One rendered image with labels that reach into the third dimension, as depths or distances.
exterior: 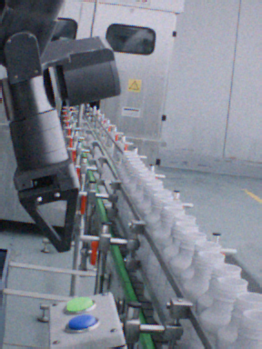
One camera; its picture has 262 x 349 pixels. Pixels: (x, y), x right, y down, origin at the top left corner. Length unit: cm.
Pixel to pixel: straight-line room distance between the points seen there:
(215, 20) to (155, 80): 587
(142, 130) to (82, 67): 482
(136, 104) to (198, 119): 577
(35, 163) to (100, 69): 12
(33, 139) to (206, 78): 1055
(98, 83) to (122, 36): 478
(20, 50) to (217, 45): 1064
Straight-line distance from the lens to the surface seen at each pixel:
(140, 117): 554
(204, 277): 89
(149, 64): 553
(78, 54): 72
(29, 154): 73
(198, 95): 1123
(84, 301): 79
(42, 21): 68
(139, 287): 128
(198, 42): 1123
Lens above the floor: 138
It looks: 9 degrees down
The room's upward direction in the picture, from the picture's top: 8 degrees clockwise
